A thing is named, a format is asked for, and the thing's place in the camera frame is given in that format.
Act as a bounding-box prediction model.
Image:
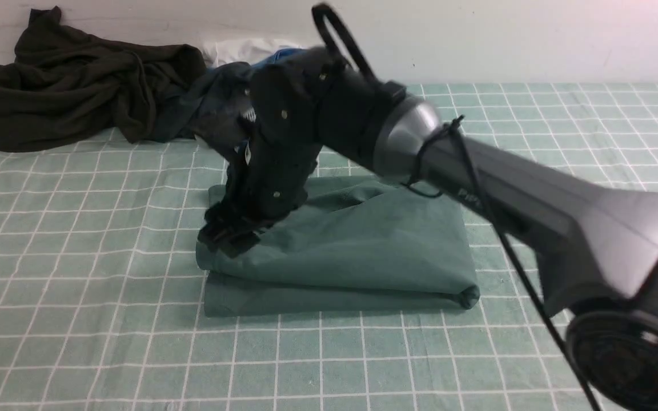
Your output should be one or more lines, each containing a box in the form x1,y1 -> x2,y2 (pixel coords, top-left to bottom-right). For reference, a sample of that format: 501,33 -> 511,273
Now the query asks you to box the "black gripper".
198,54 -> 340,257

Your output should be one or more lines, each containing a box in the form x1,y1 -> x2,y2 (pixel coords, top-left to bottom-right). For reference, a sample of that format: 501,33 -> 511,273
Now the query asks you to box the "green long-sleeve top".
195,175 -> 480,317

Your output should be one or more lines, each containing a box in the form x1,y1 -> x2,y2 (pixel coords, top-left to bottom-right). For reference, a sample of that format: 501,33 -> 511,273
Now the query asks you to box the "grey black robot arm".
192,47 -> 658,410

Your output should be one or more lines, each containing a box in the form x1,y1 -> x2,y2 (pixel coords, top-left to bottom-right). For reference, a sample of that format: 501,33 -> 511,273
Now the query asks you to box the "blue crumpled garment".
251,49 -> 306,72

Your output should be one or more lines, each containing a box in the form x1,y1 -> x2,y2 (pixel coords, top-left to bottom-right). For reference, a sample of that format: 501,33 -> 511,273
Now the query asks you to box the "white crumpled garment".
203,38 -> 304,67

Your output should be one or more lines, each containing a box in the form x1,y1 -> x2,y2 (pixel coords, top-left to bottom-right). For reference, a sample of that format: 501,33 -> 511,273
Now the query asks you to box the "dark grey crumpled garment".
145,62 -> 255,143

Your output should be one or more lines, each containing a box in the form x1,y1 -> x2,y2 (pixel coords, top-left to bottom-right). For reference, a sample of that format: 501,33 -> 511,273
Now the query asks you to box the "dark olive crumpled garment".
0,7 -> 207,152

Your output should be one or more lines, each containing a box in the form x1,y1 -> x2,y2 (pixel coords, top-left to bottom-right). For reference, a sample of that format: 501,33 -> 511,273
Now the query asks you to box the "green checked tablecloth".
0,84 -> 658,411

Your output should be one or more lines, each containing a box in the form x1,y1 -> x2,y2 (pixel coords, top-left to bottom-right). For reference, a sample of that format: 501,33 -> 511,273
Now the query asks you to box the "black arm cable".
311,3 -> 604,411

